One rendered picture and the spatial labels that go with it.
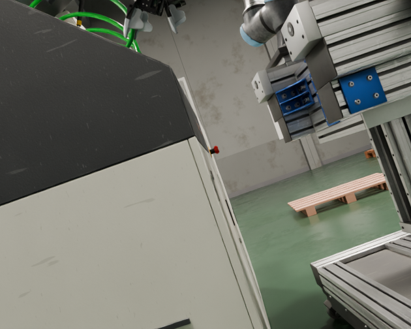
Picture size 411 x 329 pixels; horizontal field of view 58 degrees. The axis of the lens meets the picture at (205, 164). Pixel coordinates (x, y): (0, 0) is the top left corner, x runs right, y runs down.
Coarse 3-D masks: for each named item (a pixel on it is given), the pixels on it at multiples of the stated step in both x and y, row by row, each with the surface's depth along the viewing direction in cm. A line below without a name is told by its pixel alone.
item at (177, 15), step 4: (172, 8) 125; (172, 12) 125; (176, 12) 125; (180, 12) 125; (184, 12) 125; (172, 16) 125; (176, 16) 125; (180, 16) 125; (172, 20) 125; (176, 20) 125; (172, 24) 125; (172, 28) 126; (176, 32) 126
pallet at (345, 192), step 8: (368, 176) 429; (376, 176) 409; (344, 184) 432; (352, 184) 412; (360, 184) 396; (368, 184) 375; (376, 184) 364; (384, 184) 368; (320, 192) 438; (328, 192) 416; (336, 192) 398; (344, 192) 377; (352, 192) 367; (296, 200) 438; (304, 200) 417; (312, 200) 395; (320, 200) 377; (328, 200) 369; (344, 200) 376; (352, 200) 367; (296, 208) 381; (304, 208) 371; (312, 208) 371
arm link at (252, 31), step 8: (248, 0) 149; (256, 0) 147; (248, 8) 147; (256, 8) 145; (248, 16) 147; (256, 16) 143; (248, 24) 147; (256, 24) 144; (240, 32) 152; (248, 32) 148; (256, 32) 145; (264, 32) 144; (248, 40) 150; (256, 40) 149; (264, 40) 149
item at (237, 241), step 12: (204, 156) 89; (216, 180) 113; (216, 192) 81; (228, 216) 110; (228, 228) 81; (240, 240) 136; (240, 252) 103; (252, 288) 101; (264, 312) 133; (264, 324) 92
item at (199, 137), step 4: (180, 88) 88; (184, 96) 95; (184, 100) 86; (188, 104) 101; (188, 108) 92; (188, 112) 84; (192, 112) 118; (192, 116) 105; (192, 120) 95; (196, 120) 131; (192, 124) 86; (196, 124) 115; (196, 128) 103; (196, 132) 93; (200, 132) 128; (196, 136) 84; (200, 136) 111; (200, 140) 99; (204, 140) 140; (204, 144) 123; (204, 148) 119; (208, 152) 143
